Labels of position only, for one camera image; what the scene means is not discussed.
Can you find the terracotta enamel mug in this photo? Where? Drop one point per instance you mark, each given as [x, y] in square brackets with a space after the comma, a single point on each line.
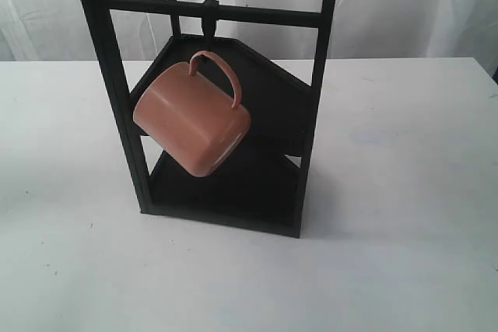
[191, 118]

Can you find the white backdrop curtain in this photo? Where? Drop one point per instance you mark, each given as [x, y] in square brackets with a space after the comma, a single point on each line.
[36, 30]

